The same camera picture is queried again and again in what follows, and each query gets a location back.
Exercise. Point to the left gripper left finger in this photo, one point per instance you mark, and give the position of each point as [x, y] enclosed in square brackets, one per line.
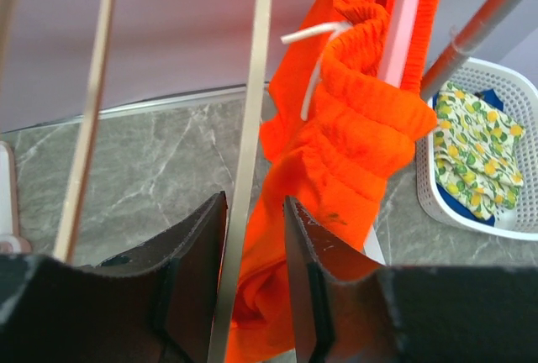
[152, 303]

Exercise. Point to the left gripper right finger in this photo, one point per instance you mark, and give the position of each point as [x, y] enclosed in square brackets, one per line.
[347, 307]

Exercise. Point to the beige hanger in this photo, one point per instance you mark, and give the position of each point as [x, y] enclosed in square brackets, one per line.
[238, 216]
[11, 240]

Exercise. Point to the orange shorts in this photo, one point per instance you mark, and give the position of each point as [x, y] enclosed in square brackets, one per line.
[338, 135]

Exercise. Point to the pink hanger holding shorts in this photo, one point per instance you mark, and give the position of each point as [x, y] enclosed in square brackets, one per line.
[398, 41]

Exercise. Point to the white plastic basket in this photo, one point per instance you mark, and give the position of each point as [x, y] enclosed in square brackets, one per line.
[519, 96]

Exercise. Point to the lemon print cloth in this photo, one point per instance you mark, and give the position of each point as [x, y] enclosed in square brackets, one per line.
[474, 152]

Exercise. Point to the white clothes rack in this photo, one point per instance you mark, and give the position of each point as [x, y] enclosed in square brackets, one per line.
[462, 45]

